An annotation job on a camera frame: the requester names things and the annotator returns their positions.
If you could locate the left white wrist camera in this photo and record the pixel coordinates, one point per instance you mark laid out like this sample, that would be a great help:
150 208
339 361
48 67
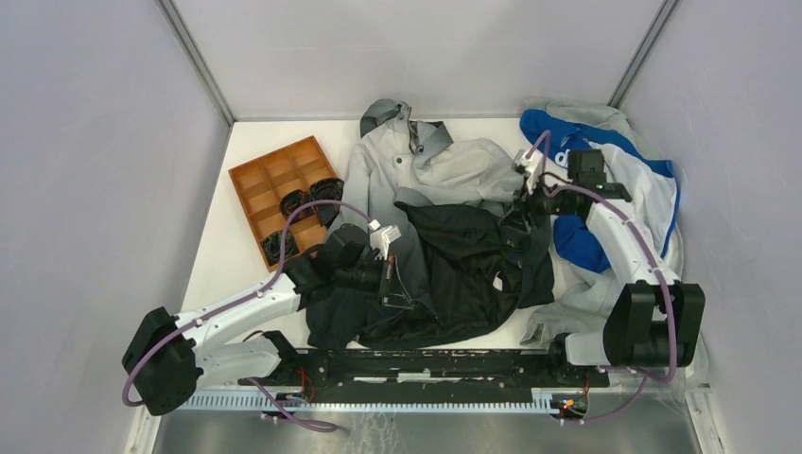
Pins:
381 237

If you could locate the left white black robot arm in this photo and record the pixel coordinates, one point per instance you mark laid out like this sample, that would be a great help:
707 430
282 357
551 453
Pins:
170 357

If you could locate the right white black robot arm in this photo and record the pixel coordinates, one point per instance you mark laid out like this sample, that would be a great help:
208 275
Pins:
656 319

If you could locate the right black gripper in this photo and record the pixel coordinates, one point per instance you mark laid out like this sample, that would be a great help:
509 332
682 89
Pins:
528 203

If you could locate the grey black zip jacket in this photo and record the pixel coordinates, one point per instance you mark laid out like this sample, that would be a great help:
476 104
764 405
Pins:
463 256

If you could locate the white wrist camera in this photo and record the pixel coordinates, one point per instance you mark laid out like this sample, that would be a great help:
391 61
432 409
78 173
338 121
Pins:
531 163
381 237

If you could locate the blue white jacket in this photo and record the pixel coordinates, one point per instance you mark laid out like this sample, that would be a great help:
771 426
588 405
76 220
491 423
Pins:
599 153

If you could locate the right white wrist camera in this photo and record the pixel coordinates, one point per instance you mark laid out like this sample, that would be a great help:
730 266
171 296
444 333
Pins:
531 163

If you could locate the white slotted cable duct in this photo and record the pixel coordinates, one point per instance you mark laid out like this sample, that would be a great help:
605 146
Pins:
254 400

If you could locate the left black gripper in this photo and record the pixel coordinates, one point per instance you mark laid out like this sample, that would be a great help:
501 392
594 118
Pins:
390 287

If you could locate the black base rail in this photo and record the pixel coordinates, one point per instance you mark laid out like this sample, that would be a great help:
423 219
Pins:
428 376

